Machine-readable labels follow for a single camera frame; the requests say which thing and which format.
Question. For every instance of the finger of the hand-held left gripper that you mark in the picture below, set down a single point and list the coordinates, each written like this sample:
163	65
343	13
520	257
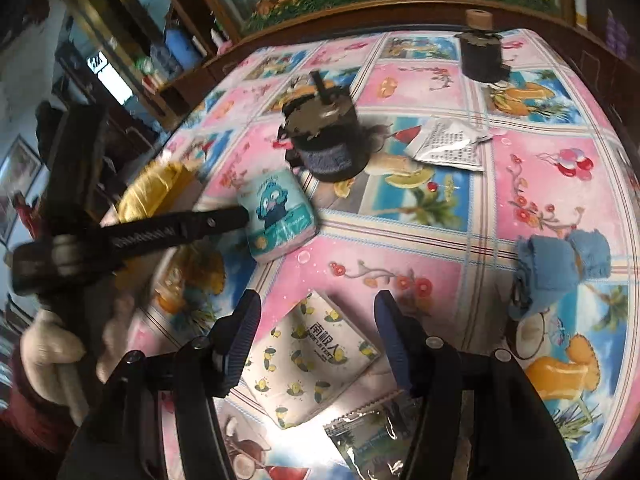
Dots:
175	232

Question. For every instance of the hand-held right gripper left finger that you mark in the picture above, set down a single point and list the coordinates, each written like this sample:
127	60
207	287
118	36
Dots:
241	345

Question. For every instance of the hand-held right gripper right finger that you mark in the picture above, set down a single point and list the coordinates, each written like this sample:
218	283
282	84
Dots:
395	345

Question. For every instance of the white tray with gold rim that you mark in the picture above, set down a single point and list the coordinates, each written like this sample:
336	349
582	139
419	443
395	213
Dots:
200	265

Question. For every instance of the gold foil packet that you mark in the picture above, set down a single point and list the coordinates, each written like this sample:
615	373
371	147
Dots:
150	190

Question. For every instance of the lemon print tissue pack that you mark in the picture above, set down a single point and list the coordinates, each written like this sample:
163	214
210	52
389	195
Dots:
305	360

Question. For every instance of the tissue pack with blue cartoon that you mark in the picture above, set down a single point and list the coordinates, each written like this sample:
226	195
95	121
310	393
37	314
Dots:
280	215

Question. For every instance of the person's left forearm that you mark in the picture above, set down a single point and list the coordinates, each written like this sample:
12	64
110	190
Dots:
30	415

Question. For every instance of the person's left hand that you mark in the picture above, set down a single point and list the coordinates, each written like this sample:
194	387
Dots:
45	345

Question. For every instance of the green foil sachet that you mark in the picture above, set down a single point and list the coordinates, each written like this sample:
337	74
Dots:
365	440

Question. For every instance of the printed plastic tablecloth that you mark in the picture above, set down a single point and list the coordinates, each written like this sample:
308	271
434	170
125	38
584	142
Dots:
425	220

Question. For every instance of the green packet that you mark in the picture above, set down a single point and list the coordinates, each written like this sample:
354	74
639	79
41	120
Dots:
145	65

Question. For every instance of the clear water bottle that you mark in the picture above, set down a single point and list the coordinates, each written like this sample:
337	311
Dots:
165	60

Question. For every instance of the blue towel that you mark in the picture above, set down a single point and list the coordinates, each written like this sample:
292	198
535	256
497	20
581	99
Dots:
550	270

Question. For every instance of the large dark jar with lid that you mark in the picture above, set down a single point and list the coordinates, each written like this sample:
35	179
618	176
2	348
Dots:
330	155

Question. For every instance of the pink rag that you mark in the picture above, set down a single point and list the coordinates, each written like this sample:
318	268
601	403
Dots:
230	49

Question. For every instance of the small white bottle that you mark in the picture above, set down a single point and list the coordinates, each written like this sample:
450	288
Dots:
216	36

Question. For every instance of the white printed sachet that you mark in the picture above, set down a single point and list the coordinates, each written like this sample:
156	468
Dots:
445	145

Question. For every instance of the framed wall picture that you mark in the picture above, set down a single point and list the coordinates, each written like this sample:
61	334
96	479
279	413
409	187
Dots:
17	180

